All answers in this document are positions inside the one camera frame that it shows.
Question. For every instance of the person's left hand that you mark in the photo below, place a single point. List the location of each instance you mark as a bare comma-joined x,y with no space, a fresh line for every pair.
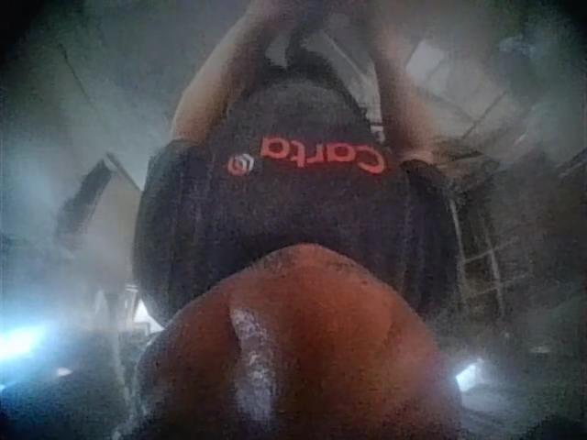
280,16

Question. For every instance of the white box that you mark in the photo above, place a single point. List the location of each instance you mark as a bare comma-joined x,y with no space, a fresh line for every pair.
451,73

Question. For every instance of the dark flat panel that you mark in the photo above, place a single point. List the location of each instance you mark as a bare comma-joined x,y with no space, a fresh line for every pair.
91,197

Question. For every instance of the metal frame rack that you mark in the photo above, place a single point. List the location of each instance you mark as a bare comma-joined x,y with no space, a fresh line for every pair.
481,256

